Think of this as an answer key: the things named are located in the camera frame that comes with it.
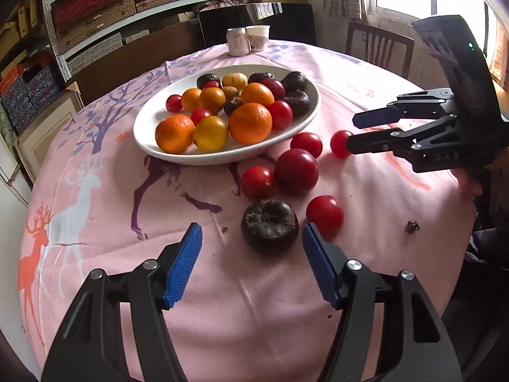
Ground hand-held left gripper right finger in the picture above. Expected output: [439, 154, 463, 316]
[302, 223, 464, 382]

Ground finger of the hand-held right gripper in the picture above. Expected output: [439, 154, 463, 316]
[353, 88, 455, 129]
[347, 113, 458, 158]

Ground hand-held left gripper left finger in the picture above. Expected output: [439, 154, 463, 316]
[41, 223, 203, 382]

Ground dark red plum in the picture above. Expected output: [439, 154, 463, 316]
[274, 148, 320, 195]
[260, 78, 286, 100]

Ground white plate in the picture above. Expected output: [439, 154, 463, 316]
[133, 64, 321, 165]

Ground orange mandarin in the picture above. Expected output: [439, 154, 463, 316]
[155, 114, 196, 154]
[241, 82, 275, 107]
[228, 103, 273, 145]

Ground small yellow-orange citrus fruit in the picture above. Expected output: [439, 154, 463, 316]
[193, 116, 229, 152]
[181, 88, 203, 113]
[199, 87, 227, 115]

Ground small yellow potato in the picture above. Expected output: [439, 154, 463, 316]
[222, 73, 248, 89]

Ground person's right hand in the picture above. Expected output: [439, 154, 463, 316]
[457, 158, 509, 202]

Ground pink deer-print tablecloth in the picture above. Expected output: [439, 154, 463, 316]
[18, 39, 480, 380]

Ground dark wooden chair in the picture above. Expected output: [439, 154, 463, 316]
[345, 21, 415, 79]

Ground black glossy panel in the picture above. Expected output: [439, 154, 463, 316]
[198, 3, 317, 46]

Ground pile of patterned storage boxes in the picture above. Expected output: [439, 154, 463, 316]
[0, 0, 66, 128]

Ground white metal shelf rack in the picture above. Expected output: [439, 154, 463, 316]
[40, 0, 303, 80]

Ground rows of patterned flat boxes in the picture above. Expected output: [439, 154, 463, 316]
[48, 0, 301, 54]

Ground wooden picture frame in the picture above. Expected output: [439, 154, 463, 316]
[14, 83, 84, 184]

